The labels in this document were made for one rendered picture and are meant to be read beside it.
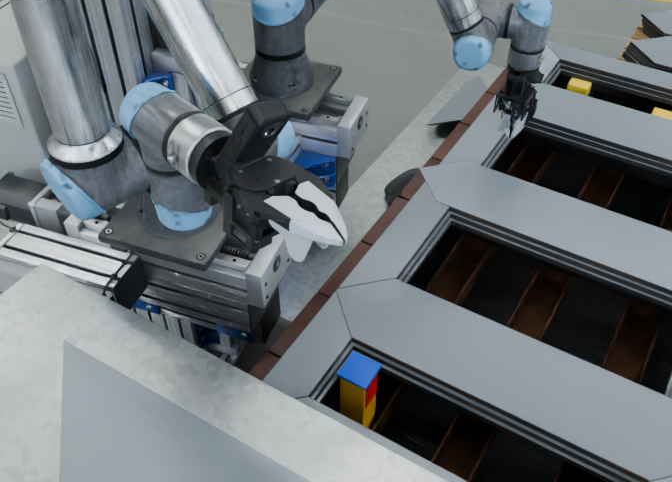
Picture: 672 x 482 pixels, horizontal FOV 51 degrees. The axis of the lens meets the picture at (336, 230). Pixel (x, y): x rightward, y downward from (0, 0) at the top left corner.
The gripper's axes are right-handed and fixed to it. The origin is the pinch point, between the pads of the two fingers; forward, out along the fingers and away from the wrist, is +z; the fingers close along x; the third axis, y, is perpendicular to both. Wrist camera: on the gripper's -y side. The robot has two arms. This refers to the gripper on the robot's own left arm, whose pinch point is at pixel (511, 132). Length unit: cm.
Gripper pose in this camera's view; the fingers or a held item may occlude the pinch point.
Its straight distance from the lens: 183.0
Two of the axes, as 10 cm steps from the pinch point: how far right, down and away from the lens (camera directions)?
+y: -5.2, 5.9, -6.2
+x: 8.5, 3.6, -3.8
